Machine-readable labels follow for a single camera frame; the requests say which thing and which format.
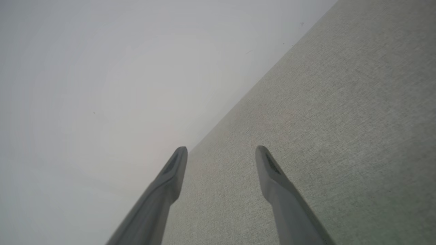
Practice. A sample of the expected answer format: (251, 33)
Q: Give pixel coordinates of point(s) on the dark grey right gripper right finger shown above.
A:
(286, 207)

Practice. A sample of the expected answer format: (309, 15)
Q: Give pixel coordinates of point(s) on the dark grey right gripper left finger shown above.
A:
(160, 200)

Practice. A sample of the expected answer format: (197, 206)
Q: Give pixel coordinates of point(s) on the grey fabric sofa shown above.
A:
(340, 119)

